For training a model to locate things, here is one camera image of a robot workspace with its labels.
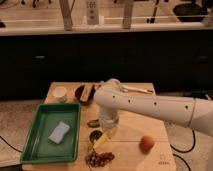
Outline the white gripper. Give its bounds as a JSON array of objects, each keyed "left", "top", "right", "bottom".
[{"left": 99, "top": 116, "right": 119, "bottom": 131}]

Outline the yellow banana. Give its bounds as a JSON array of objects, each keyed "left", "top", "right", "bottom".
[{"left": 93, "top": 132, "right": 114, "bottom": 150}]

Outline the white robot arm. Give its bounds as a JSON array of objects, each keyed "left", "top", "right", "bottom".
[{"left": 93, "top": 79, "right": 213, "bottom": 137}]

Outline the dark metal cup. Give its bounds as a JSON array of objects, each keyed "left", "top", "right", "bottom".
[{"left": 89, "top": 130, "right": 102, "bottom": 144}]

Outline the green avocado piece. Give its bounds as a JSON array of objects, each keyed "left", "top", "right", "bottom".
[{"left": 87, "top": 119, "right": 100, "bottom": 128}]

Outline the bunch of purple grapes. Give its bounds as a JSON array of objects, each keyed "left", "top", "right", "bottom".
[{"left": 85, "top": 151, "right": 115, "bottom": 167}]

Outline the wooden block in bowl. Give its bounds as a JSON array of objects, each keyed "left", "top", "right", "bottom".
[{"left": 80, "top": 84, "right": 94, "bottom": 102}]

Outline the orange peach fruit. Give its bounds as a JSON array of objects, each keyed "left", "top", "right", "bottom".
[{"left": 139, "top": 135, "right": 155, "bottom": 151}]

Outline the dark brown bowl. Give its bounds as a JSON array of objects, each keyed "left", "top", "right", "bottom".
[{"left": 75, "top": 84, "right": 95, "bottom": 105}]

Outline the light blue sponge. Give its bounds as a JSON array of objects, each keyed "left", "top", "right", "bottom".
[{"left": 48, "top": 122, "right": 70, "bottom": 144}]

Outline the small white bowl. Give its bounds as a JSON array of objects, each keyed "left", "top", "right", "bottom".
[{"left": 53, "top": 86, "right": 67, "bottom": 103}]

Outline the green plastic tray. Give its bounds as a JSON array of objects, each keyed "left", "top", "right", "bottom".
[{"left": 20, "top": 103, "right": 81, "bottom": 164}]

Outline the black cable on floor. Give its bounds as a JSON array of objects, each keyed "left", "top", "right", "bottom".
[{"left": 169, "top": 128, "right": 197, "bottom": 171}]

